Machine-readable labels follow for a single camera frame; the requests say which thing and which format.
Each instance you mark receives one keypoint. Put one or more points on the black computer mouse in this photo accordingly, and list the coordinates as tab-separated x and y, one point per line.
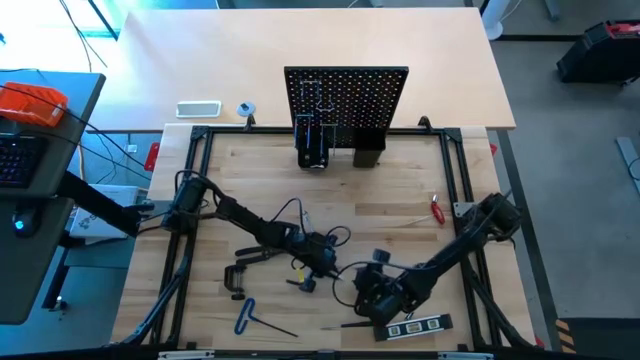
26	222

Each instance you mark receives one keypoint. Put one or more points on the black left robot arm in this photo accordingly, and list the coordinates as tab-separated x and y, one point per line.
240	212

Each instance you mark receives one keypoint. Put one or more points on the black spirit level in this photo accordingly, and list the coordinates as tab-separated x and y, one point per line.
412	327

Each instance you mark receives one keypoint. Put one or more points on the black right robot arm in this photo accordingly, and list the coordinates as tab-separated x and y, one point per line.
450	255

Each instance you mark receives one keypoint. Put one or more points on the black C-clamp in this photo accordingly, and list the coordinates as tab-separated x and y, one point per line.
227	277

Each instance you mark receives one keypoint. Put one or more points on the black frame clamp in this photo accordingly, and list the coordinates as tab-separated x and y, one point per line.
425	123
250	122

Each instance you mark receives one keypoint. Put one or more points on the black metal pegboard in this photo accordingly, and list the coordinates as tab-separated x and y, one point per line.
370	95

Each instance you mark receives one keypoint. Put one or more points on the light wooden desk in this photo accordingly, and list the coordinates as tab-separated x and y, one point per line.
300	40

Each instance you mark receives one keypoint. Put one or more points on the black equipment case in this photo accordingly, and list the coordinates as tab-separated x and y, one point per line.
600	55

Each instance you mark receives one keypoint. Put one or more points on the black keyboard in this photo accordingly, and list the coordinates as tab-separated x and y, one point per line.
20	162

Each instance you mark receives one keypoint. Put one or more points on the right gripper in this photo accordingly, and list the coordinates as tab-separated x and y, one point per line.
382	300

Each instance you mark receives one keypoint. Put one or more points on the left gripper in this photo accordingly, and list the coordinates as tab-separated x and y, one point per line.
315	250

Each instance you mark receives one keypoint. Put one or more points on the black aluminium table frame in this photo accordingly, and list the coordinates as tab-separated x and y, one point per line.
325	131

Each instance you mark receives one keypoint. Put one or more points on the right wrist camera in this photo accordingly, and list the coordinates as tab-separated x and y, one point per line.
381	255

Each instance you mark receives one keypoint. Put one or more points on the black diagonal strut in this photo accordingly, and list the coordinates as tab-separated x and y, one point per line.
100	202

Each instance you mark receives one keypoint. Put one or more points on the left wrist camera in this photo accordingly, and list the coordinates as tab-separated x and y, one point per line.
308	286

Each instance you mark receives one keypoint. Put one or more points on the white pedestal base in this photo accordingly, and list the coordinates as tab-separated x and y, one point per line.
497	25

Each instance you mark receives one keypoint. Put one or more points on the orange plastic case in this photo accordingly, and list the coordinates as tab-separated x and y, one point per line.
30	105

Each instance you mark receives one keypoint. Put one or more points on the white rectangular tray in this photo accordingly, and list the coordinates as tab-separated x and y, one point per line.
198	109

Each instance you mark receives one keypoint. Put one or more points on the white cardboard box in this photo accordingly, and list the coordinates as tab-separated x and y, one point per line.
110	192

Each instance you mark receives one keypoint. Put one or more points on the small tape roll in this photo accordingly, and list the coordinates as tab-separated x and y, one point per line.
246	109

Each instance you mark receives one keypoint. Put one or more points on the dark grey side desk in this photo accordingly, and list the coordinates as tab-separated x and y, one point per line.
30	260

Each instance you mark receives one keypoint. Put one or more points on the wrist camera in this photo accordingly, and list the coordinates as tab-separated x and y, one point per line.
381	255
308	286

